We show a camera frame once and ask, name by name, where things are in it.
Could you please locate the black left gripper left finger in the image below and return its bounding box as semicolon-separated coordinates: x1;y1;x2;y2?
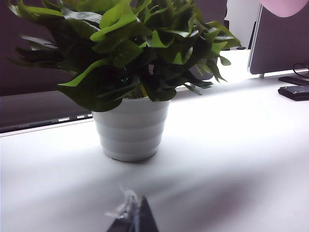
105;186;140;232

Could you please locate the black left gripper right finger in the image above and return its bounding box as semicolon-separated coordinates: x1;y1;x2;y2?
137;196;159;232

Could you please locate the pink plastic watering can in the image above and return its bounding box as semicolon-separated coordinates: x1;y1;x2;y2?
258;0;307;18

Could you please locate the green plant in white pot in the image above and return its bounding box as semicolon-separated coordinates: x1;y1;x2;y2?
6;0;242;162

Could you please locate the flat black remote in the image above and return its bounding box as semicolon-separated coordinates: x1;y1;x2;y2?
278;76;309;87

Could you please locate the grey monitor with silver edge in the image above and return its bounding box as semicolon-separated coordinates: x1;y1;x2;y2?
247;3;309;79

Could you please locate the black device with cable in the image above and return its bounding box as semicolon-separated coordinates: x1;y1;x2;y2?
277;85;309;102

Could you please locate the black cable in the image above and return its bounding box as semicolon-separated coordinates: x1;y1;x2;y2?
293;62;309;80

